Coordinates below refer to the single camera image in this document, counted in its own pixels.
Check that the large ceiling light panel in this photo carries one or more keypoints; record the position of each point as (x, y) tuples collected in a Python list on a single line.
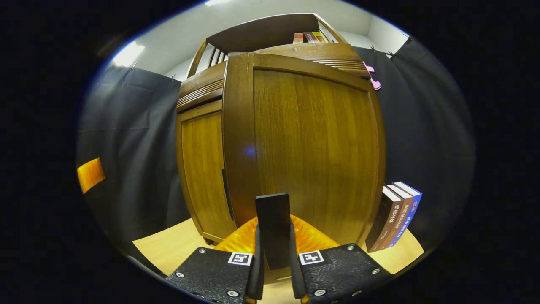
[(213, 2)]

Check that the wooden ribbed drawer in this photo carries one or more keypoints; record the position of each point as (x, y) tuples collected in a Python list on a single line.
[(198, 90)]

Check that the wooden double-door shoe cabinet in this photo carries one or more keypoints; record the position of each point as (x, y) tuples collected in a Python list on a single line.
[(198, 84)]

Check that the black backdrop cloth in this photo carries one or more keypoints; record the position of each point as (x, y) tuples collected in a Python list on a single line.
[(135, 126)]

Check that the wooden shoe cabinet door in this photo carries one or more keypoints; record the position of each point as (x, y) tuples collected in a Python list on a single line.
[(312, 147), (202, 169)]

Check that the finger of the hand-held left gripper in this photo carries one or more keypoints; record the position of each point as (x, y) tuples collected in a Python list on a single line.
[(90, 175)]

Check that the small ceiling light panel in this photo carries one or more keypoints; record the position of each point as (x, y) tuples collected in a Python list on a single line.
[(128, 54)]

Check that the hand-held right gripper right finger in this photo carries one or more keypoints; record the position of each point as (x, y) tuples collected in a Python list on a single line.
[(296, 278)]

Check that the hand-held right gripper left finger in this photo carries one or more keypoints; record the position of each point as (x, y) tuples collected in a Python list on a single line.
[(255, 280)]

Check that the yellow book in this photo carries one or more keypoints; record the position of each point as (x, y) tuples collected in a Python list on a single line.
[(320, 38)]

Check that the dark brown standing book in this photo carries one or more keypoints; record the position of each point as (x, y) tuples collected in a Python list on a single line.
[(384, 221)]

